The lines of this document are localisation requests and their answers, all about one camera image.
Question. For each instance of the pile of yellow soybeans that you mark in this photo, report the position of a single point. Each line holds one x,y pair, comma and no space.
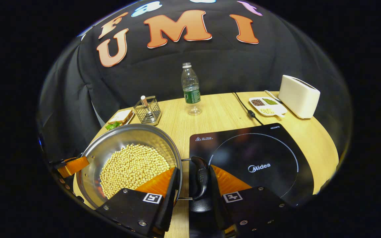
131,168

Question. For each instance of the black backdrop cloth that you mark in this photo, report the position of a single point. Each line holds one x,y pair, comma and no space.
243,66

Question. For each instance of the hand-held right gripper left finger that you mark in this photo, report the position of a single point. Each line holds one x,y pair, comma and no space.
172,198

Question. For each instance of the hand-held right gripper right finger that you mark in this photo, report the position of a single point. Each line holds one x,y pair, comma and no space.
219,201

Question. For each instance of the sandwich with lettuce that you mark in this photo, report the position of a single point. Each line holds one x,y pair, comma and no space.
121,116

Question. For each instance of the metal spoon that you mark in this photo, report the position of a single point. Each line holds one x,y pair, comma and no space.
271,96

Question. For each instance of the white divided bean tray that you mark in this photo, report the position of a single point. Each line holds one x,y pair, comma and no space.
275,109

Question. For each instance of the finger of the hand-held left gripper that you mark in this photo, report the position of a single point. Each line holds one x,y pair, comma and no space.
74,166

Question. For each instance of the clear plastic water bottle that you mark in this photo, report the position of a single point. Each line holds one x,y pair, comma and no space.
192,94

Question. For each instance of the white toaster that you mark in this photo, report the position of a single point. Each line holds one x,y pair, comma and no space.
298,99

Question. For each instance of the stainless steel pot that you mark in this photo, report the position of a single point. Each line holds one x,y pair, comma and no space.
127,135

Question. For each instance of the black induction cooktop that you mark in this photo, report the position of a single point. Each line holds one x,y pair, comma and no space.
260,148

